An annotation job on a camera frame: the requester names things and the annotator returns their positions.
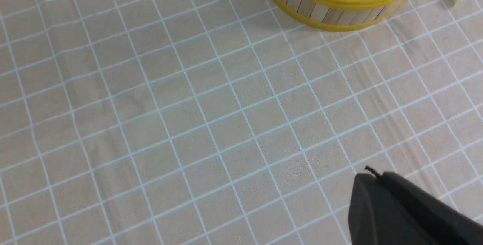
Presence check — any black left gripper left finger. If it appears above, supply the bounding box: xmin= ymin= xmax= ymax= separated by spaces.
xmin=348 ymin=166 xmax=436 ymax=245

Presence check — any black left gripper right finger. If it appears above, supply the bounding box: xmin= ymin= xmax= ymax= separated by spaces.
xmin=380 ymin=172 xmax=483 ymax=245

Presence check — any beige checkered tablecloth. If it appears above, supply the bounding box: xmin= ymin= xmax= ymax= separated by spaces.
xmin=0 ymin=0 xmax=482 ymax=245

